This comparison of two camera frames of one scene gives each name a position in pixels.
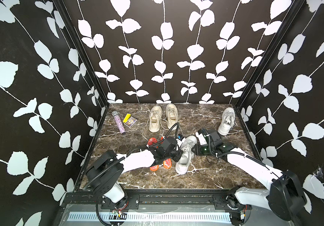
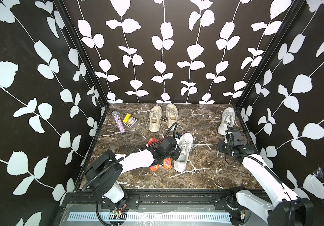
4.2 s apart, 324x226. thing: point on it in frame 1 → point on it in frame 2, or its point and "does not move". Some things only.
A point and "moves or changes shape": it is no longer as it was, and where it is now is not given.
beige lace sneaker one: (155, 116) does not move
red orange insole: (151, 141) does not move
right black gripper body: (204, 150) → (224, 147)
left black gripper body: (174, 155) does not move
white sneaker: (182, 166) moves or changes shape
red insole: (167, 163) does not move
